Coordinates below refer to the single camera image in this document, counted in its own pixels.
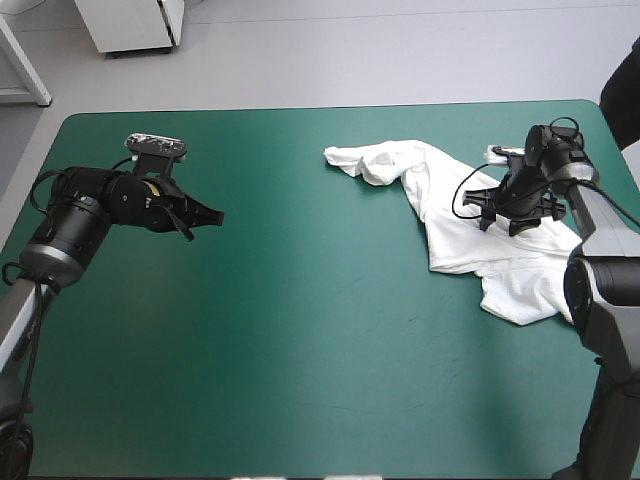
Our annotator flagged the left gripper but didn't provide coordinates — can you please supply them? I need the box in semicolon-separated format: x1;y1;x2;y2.
105;152;226;243

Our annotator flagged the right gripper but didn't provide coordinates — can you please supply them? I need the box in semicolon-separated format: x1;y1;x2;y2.
461;152;567;238

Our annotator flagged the white T-shirt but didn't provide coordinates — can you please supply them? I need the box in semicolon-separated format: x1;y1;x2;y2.
322;139;584;327

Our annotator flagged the white cabinet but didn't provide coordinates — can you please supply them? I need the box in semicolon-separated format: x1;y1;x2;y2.
74;0;187;60

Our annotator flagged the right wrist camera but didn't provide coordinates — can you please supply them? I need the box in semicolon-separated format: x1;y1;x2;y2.
483;143;527;167

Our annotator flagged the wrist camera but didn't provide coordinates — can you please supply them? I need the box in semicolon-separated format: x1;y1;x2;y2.
483;143;527;167
123;132;189;162

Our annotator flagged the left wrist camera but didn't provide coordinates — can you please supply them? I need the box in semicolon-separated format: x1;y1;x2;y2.
123;132;189;162

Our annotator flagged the white table frame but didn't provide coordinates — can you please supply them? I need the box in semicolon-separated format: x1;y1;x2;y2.
0;11;54;108

